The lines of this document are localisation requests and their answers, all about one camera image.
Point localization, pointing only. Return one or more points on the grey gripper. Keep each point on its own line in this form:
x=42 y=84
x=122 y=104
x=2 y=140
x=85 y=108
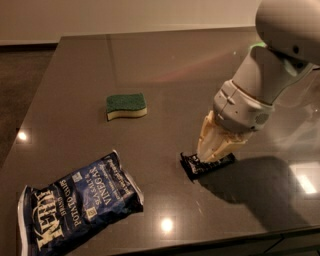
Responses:
x=240 y=108

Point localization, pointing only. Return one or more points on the green and yellow sponge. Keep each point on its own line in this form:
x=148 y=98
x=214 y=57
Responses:
x=125 y=106

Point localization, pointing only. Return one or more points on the blue Kettle chips bag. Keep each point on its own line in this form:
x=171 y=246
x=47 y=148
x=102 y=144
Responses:
x=62 y=216

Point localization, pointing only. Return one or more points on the black rxbar chocolate wrapper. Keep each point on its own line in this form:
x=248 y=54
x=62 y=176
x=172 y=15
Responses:
x=194 y=168

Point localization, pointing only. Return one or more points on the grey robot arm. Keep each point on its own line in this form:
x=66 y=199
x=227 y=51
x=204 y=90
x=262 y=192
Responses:
x=290 y=31

